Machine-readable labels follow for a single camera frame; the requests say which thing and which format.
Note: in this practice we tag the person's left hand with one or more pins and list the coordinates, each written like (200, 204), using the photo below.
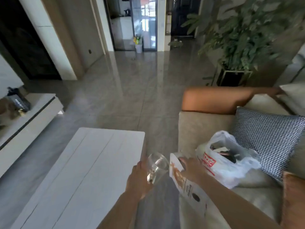
(137, 181)

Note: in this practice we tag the person's right hand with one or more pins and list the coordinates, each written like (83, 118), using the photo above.
(194, 170)

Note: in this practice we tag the person's right thumb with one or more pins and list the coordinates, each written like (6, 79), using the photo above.
(183, 162)

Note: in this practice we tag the person's left fingers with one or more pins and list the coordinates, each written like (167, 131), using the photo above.
(144, 164)

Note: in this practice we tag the clear plastic cup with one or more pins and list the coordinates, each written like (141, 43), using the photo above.
(158, 165)

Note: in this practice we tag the white paper bag orange print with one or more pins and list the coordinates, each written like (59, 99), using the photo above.
(185, 188)

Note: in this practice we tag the person's right forearm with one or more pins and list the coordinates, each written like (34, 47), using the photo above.
(233, 207)

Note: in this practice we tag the person's left forearm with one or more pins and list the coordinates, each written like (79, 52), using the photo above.
(120, 212)

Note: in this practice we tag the beige fabric sofa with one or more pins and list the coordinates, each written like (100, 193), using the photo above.
(202, 127)

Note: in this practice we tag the white plastic bag red print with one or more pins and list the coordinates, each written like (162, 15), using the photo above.
(226, 171)

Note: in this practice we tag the dark food packaging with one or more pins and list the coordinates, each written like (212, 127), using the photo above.
(227, 153)

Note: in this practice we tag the white coffee table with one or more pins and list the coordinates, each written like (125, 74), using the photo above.
(85, 178)

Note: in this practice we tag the orange leather sofa armrest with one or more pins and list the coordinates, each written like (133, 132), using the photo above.
(214, 98)

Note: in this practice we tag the black white checkered pillow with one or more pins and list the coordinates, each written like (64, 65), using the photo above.
(269, 138)

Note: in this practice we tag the black square planter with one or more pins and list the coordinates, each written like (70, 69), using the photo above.
(230, 77)

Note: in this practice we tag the white waste bin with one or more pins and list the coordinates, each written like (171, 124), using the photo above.
(138, 48)

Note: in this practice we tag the orange pillow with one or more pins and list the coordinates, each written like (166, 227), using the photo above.
(294, 200)

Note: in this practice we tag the white media cabinet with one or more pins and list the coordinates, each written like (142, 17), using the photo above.
(26, 131)

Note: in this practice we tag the green and yellow bottles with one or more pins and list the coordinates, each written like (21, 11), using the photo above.
(137, 40)

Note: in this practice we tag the beige cushion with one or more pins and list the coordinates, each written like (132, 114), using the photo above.
(294, 95)

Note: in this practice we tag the black box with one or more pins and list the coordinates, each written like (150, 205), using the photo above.
(20, 101)

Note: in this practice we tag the glass sliding door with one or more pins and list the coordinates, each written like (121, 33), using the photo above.
(144, 22)

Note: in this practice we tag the green leafy houseplant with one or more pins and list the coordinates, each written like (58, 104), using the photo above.
(245, 30)

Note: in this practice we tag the black entrance door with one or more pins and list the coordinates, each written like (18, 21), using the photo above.
(183, 16)

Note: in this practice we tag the black kettle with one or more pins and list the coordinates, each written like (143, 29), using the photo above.
(127, 12)

